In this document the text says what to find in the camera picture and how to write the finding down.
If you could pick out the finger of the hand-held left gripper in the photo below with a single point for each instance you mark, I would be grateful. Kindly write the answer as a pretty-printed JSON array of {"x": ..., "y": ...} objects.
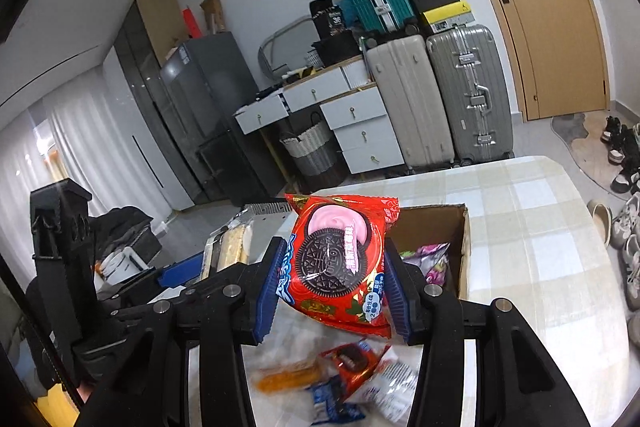
[{"x": 177, "y": 272}]

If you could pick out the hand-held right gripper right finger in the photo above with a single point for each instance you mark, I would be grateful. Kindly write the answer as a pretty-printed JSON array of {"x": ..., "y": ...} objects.
[{"x": 397, "y": 302}]

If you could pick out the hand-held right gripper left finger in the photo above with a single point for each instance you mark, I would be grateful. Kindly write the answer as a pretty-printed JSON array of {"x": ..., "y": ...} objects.
[{"x": 267, "y": 292}]

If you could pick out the purple candy packet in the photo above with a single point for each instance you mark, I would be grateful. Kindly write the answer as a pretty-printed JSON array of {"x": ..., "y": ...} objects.
[{"x": 430, "y": 262}]

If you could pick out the clear cake packet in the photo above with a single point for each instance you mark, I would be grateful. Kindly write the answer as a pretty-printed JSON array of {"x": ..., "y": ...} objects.
[{"x": 232, "y": 242}]

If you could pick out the large red cookie packet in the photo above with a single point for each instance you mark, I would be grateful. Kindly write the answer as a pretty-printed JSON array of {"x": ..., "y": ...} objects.
[{"x": 330, "y": 257}]

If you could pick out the small red cookie packet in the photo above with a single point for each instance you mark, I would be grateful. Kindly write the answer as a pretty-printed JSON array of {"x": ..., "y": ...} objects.
[{"x": 355, "y": 364}]

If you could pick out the white snack packet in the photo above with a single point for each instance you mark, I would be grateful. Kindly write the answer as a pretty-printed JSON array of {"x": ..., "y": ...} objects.
[{"x": 395, "y": 387}]

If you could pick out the brown cardboard box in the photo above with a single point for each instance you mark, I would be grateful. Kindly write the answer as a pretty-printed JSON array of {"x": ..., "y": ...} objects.
[{"x": 430, "y": 222}]

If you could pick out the orange snack packet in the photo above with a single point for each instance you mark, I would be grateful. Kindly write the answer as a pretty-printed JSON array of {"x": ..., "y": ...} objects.
[{"x": 290, "y": 379}]

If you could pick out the blue snack packet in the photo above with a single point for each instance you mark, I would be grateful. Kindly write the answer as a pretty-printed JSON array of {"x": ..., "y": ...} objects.
[{"x": 335, "y": 404}]

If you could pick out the black clothes heap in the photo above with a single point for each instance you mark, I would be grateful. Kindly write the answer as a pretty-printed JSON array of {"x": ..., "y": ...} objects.
[{"x": 127, "y": 227}]

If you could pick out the striped rug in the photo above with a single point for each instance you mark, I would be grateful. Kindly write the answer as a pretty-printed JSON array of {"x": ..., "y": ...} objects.
[{"x": 265, "y": 208}]

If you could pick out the white curtain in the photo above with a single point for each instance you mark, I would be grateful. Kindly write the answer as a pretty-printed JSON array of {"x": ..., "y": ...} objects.
[{"x": 75, "y": 147}]

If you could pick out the woven laundry basket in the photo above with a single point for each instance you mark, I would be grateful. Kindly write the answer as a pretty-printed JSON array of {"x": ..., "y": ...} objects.
[{"x": 310, "y": 152}]

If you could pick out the dark glass wardrobe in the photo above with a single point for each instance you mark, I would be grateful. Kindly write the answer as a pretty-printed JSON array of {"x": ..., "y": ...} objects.
[{"x": 145, "y": 107}]

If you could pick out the grey refrigerator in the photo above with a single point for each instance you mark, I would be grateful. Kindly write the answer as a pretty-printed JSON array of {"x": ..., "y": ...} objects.
[{"x": 215, "y": 107}]

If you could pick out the white desk with drawers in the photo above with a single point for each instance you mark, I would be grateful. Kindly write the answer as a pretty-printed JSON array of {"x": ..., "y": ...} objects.
[{"x": 360, "y": 132}]

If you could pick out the beige suitcase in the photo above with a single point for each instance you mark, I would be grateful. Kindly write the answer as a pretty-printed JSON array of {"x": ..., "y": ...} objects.
[{"x": 405, "y": 107}]

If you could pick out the silver suitcase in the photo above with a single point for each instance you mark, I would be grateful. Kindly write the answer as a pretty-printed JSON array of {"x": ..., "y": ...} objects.
[{"x": 450, "y": 97}]

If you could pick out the white ribbed box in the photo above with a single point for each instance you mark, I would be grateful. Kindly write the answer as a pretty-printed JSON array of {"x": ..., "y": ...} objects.
[{"x": 359, "y": 74}]

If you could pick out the small white basket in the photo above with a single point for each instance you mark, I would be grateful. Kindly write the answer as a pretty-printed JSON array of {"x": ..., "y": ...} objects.
[{"x": 315, "y": 58}]

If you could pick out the brown cardboard panel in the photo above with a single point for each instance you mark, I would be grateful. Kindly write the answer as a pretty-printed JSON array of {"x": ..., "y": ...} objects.
[{"x": 162, "y": 27}]

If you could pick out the group of shoes on floor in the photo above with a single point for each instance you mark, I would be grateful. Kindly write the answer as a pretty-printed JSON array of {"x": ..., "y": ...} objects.
[{"x": 625, "y": 217}]

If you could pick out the grey and beige door mat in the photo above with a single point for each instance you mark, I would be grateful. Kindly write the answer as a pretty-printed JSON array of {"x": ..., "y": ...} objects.
[{"x": 585, "y": 147}]

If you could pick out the oval mirror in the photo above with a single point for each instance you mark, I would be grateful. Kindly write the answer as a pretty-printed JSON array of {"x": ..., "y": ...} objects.
[{"x": 280, "y": 44}]

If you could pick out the red paper item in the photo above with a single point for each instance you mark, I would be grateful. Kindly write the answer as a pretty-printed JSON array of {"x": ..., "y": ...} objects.
[{"x": 190, "y": 23}]

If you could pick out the black fabric bin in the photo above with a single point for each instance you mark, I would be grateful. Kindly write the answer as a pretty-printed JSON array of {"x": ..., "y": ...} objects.
[{"x": 337, "y": 48}]

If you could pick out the folded cardboard piece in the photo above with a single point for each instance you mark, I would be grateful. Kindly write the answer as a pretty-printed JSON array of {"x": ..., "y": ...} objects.
[{"x": 214, "y": 14}]

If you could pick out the black paper bag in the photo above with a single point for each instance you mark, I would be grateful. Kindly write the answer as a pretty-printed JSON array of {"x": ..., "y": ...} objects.
[{"x": 327, "y": 19}]

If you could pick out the yellow shoe box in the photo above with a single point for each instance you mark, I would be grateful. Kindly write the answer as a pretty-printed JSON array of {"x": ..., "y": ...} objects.
[{"x": 447, "y": 14}]

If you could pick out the wooden door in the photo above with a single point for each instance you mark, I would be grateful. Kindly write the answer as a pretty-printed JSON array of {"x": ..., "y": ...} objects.
[{"x": 550, "y": 32}]

